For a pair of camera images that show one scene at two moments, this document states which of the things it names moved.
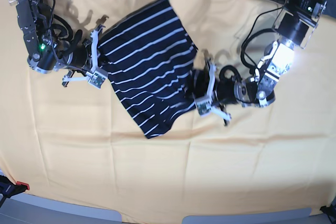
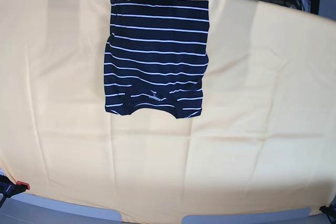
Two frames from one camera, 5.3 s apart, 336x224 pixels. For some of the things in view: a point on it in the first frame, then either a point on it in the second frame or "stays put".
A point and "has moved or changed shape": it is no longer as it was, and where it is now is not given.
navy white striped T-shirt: [150, 56] has moved or changed shape
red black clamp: [8, 189] stays put
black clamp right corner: [331, 211] stays put
